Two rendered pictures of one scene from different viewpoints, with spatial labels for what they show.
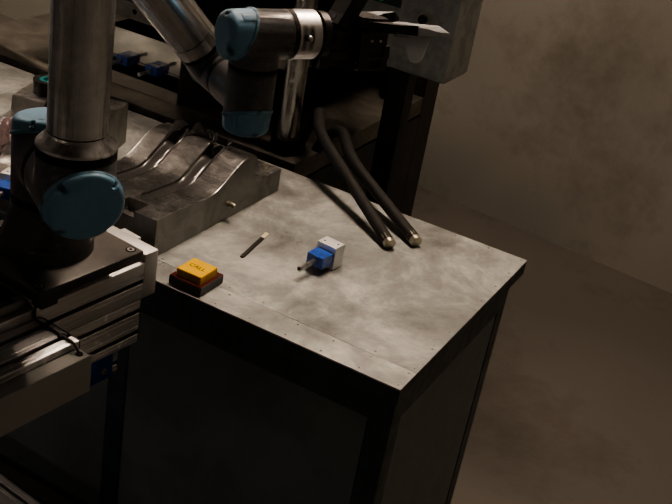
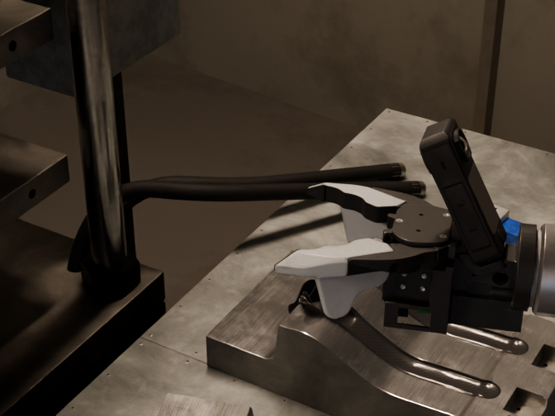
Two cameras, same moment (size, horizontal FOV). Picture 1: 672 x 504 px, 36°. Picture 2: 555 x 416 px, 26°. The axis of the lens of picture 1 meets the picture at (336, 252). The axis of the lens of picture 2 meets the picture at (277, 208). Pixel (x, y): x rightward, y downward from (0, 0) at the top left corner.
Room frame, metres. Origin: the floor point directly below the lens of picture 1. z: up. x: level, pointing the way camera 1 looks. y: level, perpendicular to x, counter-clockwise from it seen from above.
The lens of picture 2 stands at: (2.23, 1.80, 2.01)
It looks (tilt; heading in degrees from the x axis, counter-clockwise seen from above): 33 degrees down; 276
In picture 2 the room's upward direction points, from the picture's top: straight up
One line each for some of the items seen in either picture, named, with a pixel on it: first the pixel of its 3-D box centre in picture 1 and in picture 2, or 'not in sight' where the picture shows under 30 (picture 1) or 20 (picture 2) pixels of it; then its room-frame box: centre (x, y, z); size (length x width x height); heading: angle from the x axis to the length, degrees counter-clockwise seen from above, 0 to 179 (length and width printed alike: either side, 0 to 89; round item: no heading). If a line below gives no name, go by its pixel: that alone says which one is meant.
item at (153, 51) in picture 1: (192, 49); not in sight; (3.15, 0.55, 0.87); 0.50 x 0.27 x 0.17; 155
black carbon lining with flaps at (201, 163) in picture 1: (172, 157); (401, 319); (2.19, 0.41, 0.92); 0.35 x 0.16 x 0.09; 155
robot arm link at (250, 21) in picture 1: (256, 36); not in sight; (1.51, 0.17, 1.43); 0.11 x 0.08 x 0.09; 123
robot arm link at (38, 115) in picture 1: (50, 152); not in sight; (1.47, 0.46, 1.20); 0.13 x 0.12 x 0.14; 33
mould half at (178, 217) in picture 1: (178, 176); (393, 338); (2.20, 0.39, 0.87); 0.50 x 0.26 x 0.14; 155
